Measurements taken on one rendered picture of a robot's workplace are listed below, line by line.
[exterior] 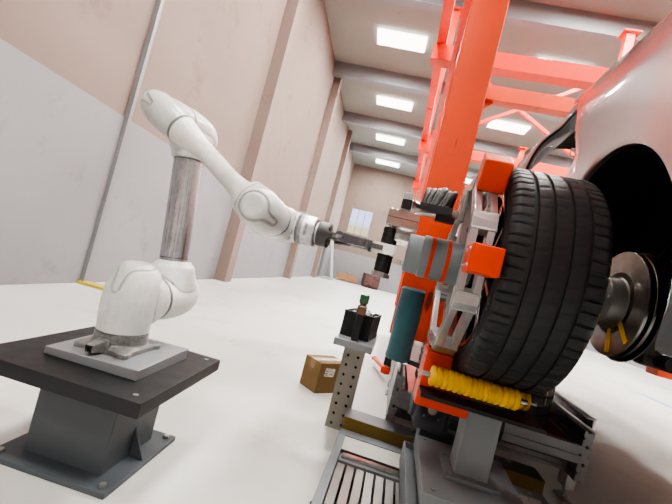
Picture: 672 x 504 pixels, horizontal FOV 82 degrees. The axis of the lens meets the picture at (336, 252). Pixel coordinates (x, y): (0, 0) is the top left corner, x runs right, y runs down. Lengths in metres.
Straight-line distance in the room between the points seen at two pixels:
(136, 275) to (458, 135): 1.39
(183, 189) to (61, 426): 0.81
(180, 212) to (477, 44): 1.46
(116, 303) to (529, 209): 1.17
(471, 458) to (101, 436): 1.07
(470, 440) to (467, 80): 1.45
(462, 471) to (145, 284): 1.11
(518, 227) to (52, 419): 1.37
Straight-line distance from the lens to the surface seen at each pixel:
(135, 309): 1.33
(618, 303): 1.37
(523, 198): 1.08
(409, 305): 1.37
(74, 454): 1.44
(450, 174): 1.80
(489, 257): 0.96
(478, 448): 1.36
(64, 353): 1.37
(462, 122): 1.88
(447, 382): 1.19
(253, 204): 0.97
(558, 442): 2.06
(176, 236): 1.50
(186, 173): 1.52
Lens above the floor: 0.75
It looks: 2 degrees up
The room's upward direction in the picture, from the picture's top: 14 degrees clockwise
